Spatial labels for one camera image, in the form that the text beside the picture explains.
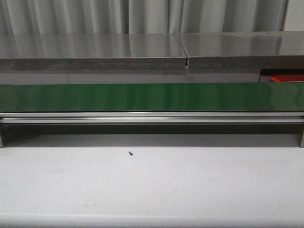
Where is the grey stone slab left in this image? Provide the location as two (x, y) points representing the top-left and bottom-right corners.
(0, 34), (187, 71)

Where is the grey stone slab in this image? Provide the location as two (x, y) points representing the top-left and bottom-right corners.
(0, 34), (187, 71)
(180, 31), (304, 70)

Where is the green conveyor belt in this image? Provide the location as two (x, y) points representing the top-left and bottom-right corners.
(0, 82), (304, 112)

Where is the grey stone slab right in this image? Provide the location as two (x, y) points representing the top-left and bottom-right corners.
(180, 31), (304, 70)

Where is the red plastic tray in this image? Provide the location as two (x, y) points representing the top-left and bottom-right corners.
(270, 74), (304, 83)

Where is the left metal conveyor leg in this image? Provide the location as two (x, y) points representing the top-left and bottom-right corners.
(0, 125), (9, 148)

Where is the metal conveyor leg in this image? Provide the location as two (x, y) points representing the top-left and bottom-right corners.
(0, 125), (9, 148)
(299, 125), (304, 148)

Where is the right metal conveyor leg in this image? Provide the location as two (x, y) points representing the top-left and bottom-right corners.
(299, 125), (304, 148)

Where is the grey pleated curtain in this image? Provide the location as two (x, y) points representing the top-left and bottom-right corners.
(0, 0), (304, 34)

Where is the aluminium conveyor frame rail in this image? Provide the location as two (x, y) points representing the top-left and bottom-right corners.
(0, 111), (304, 124)

